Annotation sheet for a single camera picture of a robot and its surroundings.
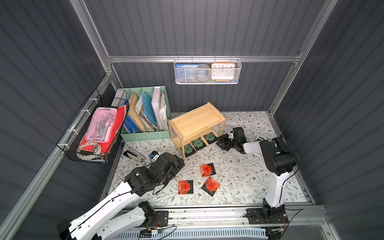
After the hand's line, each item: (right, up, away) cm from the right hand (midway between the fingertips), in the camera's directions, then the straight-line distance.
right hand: (218, 139), depth 99 cm
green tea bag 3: (-5, +1, +3) cm, 6 cm away
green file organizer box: (-46, +16, -4) cm, 48 cm away
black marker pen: (+50, -1, +9) cm, 50 cm away
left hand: (-23, -10, -28) cm, 38 cm away
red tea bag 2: (-8, -18, -10) cm, 22 cm away
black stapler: (-54, -10, -5) cm, 56 cm away
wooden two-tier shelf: (-15, +10, -12) cm, 22 cm away
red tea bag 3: (-6, -25, -15) cm, 30 cm away
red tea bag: (-21, -26, -16) cm, 37 cm away
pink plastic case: (-61, +9, -27) cm, 68 cm away
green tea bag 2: (-13, -3, 0) cm, 13 cm away
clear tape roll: (-59, -3, -33) cm, 68 cm away
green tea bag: (-19, -7, -3) cm, 21 cm away
